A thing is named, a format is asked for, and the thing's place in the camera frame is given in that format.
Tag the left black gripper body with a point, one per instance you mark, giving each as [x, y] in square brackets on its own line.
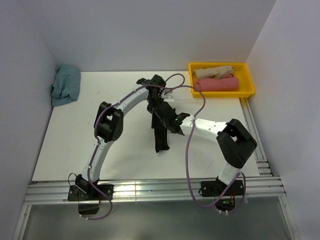
[152, 102]

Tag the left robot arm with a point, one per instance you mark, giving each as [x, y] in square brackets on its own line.
[109, 124]

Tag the black t-shirt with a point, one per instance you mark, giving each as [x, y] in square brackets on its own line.
[160, 134]

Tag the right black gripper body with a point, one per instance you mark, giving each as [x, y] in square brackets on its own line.
[166, 123]

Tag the blue crumpled t-shirt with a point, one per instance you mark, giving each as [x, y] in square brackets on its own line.
[65, 88]

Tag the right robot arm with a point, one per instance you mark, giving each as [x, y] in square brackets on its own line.
[233, 139]

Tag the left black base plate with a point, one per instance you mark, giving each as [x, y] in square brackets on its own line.
[76, 194]

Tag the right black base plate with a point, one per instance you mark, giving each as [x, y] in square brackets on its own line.
[214, 188]

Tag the beige rolled t-shirt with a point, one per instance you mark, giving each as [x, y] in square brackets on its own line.
[214, 72]

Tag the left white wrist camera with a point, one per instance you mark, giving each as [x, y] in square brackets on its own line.
[168, 96]

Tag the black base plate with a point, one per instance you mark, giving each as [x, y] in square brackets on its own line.
[76, 194]
[214, 188]

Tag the aluminium mounting rail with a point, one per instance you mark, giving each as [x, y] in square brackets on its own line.
[54, 193]

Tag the pink rolled t-shirt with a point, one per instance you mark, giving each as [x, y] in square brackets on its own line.
[217, 85]

